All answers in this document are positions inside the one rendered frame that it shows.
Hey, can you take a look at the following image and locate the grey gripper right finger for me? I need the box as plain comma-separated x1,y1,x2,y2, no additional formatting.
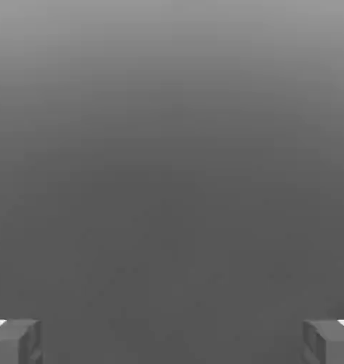
301,318,344,364

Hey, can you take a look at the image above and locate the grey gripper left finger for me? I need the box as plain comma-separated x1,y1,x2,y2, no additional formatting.
0,318,44,364

